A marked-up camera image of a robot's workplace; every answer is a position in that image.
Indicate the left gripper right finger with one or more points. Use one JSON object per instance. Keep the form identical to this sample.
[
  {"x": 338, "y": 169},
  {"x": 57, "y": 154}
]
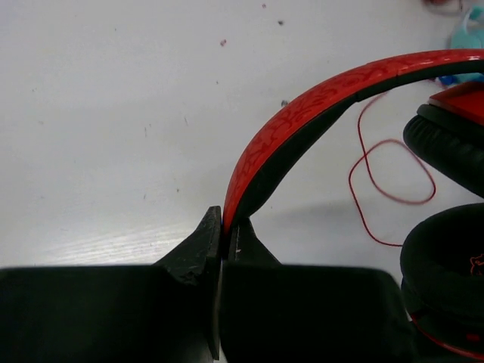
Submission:
[{"x": 271, "y": 312}]

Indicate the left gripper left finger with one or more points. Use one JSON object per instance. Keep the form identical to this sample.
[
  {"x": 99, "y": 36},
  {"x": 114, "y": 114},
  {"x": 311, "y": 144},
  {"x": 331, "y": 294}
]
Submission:
[{"x": 160, "y": 312}]

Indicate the red black headphones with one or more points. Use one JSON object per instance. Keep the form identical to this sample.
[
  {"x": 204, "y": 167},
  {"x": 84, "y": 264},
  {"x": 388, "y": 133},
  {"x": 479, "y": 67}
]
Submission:
[{"x": 442, "y": 257}]

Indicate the teal headphones in bag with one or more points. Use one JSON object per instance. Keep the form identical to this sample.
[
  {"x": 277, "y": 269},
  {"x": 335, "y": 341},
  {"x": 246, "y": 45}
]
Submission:
[{"x": 468, "y": 34}]

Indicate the wrapped red headphones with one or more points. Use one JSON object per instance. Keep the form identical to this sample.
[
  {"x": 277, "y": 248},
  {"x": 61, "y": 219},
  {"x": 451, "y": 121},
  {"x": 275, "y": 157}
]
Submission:
[{"x": 449, "y": 8}]

